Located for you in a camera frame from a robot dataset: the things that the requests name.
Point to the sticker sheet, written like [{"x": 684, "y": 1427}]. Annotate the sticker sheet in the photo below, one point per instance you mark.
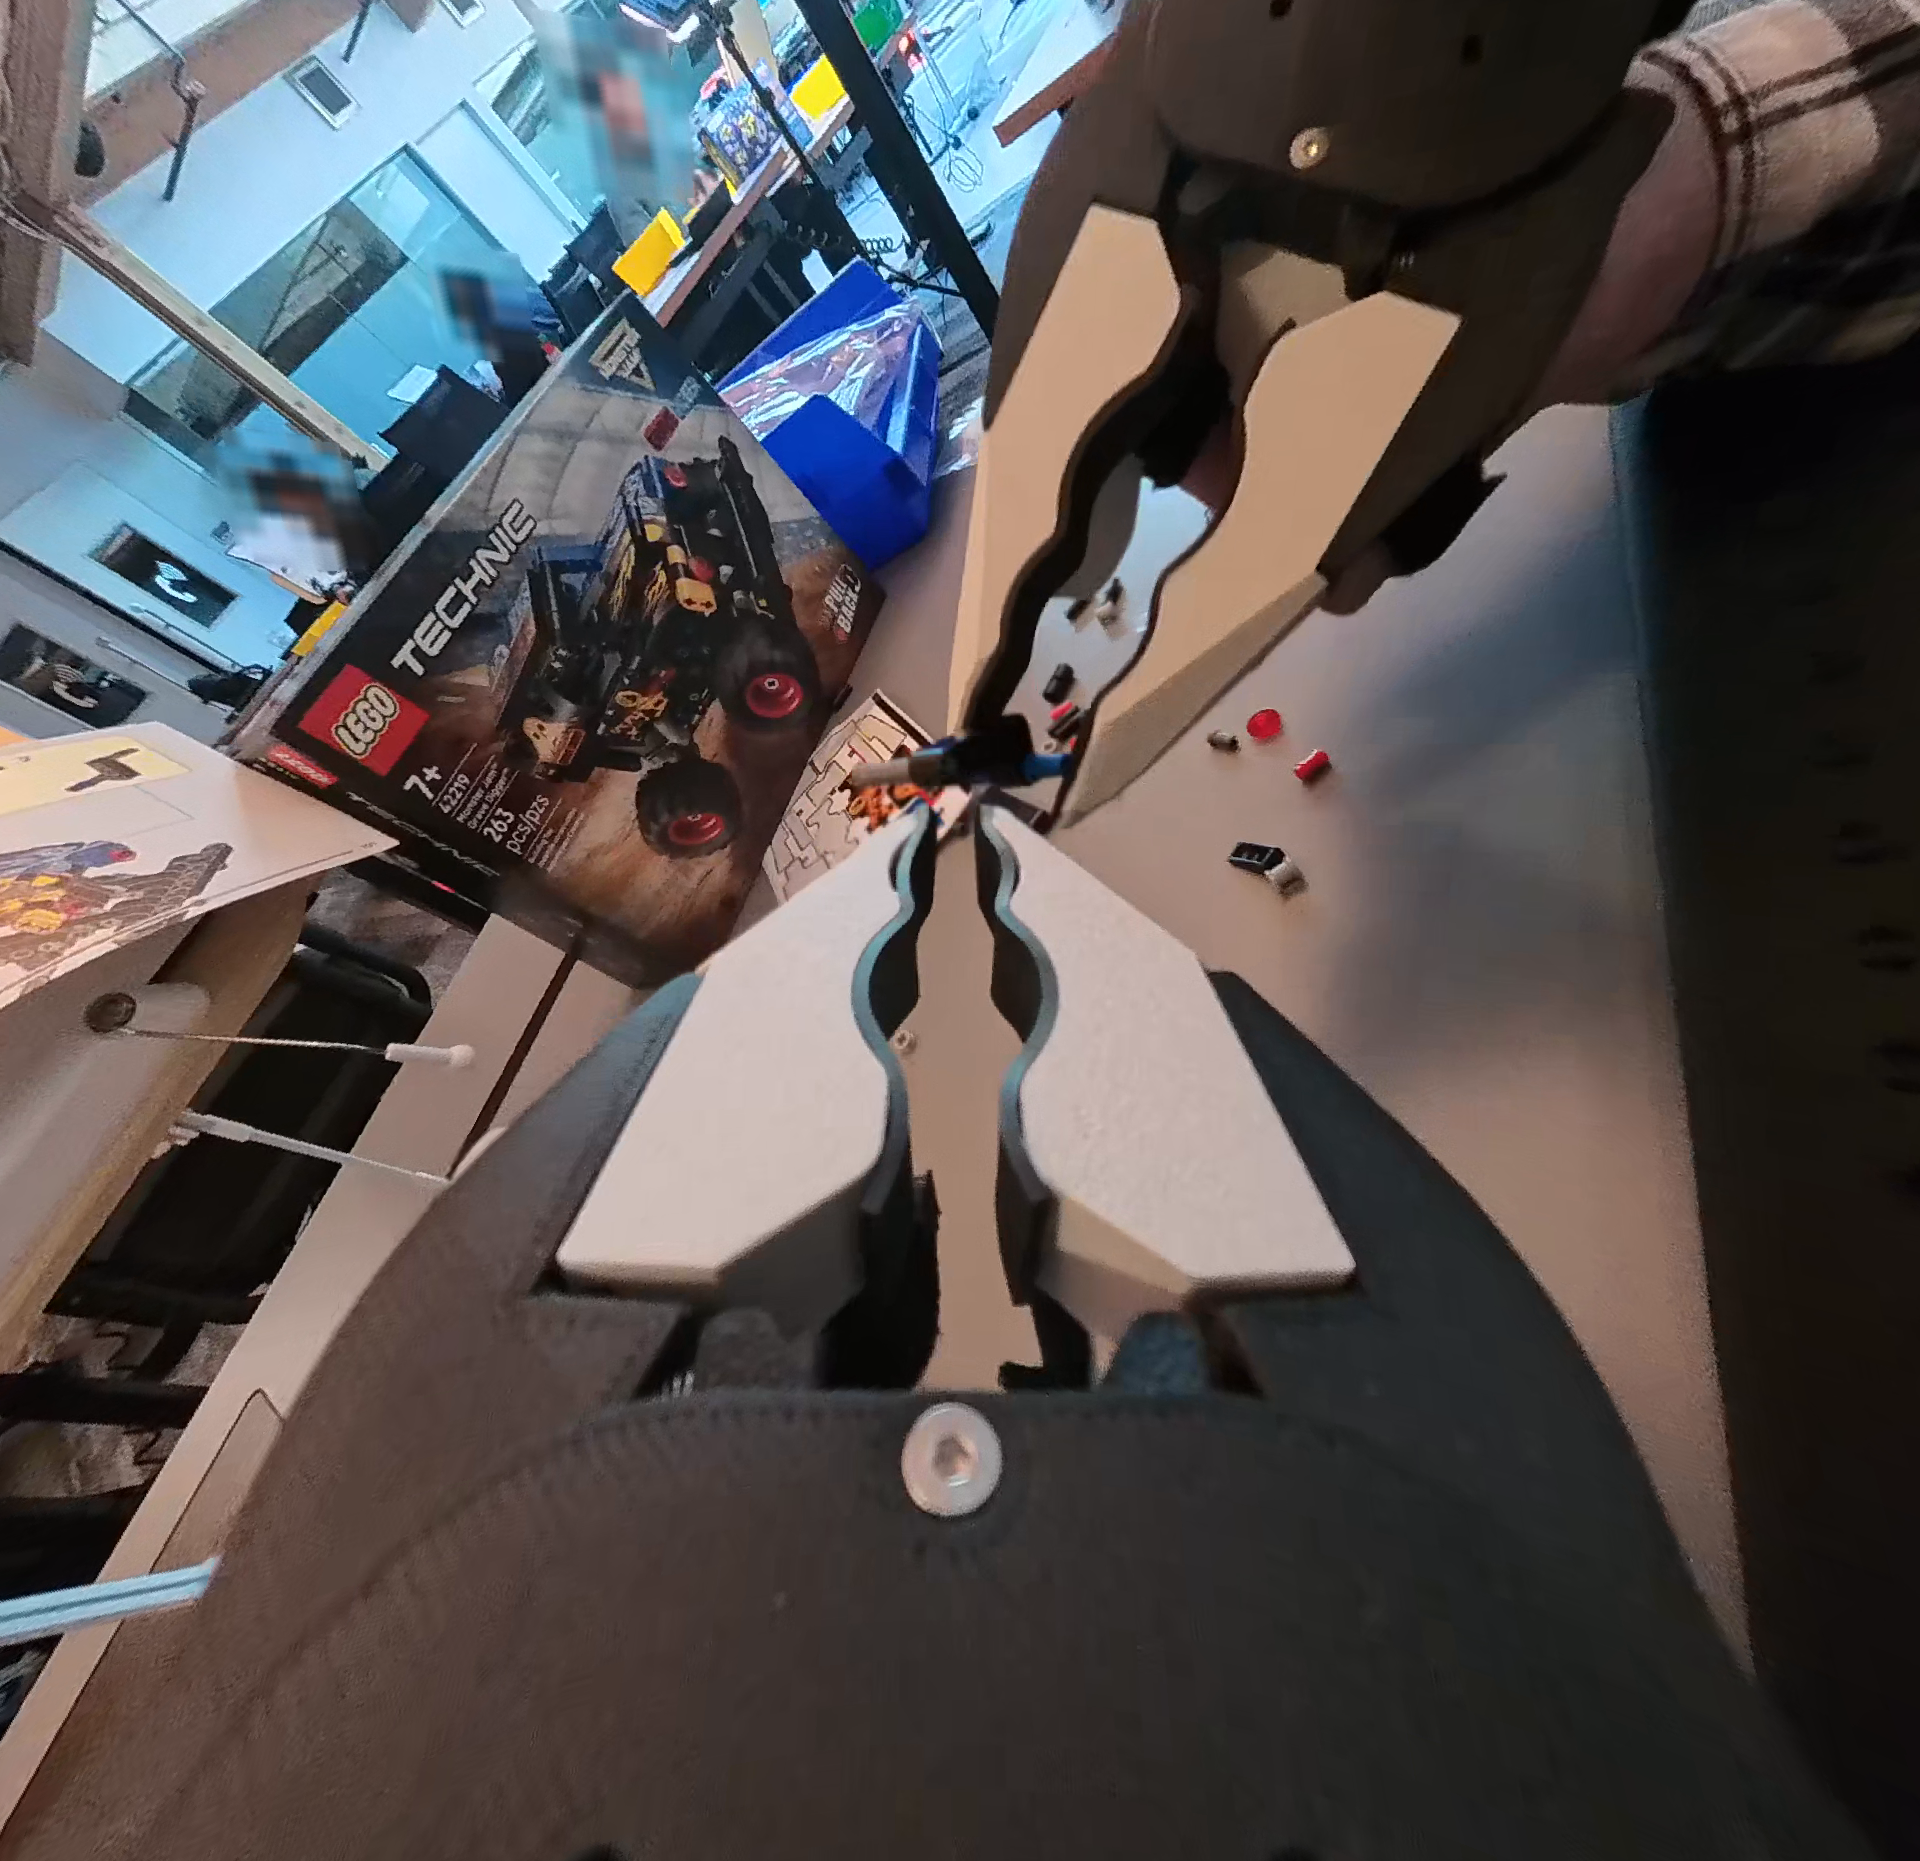
[{"x": 842, "y": 842}]

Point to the black beam with white end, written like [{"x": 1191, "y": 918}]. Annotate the black beam with white end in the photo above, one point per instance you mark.
[{"x": 1268, "y": 864}]

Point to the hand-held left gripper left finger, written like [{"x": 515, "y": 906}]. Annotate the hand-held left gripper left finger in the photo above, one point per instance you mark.
[{"x": 735, "y": 1141}]

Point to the instruction booklet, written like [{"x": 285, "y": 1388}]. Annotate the instruction booklet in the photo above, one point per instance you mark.
[{"x": 120, "y": 842}]

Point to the person's right hand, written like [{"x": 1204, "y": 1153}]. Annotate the person's right hand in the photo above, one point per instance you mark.
[{"x": 1629, "y": 286}]

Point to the clear acrylic stand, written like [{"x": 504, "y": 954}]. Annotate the clear acrylic stand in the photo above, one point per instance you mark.
[{"x": 106, "y": 1599}]

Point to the blue container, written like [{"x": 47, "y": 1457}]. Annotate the blue container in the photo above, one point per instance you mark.
[{"x": 855, "y": 452}]

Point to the person's right forearm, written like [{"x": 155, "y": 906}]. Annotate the person's right forearm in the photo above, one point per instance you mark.
[{"x": 1802, "y": 166}]

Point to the black pole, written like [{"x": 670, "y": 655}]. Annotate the black pole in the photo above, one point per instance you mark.
[{"x": 886, "y": 120}]

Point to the yellow bin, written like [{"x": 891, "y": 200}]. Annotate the yellow bin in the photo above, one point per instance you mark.
[
  {"x": 654, "y": 248},
  {"x": 818, "y": 91}
]

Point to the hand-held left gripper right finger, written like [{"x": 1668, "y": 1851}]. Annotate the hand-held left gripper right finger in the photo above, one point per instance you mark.
[{"x": 1187, "y": 1141}]

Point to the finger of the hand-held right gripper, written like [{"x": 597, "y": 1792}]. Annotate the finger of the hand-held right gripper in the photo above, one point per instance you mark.
[
  {"x": 1051, "y": 393},
  {"x": 1322, "y": 452}
]

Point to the printed toy box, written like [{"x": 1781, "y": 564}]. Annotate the printed toy box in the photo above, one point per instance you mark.
[{"x": 601, "y": 615}]

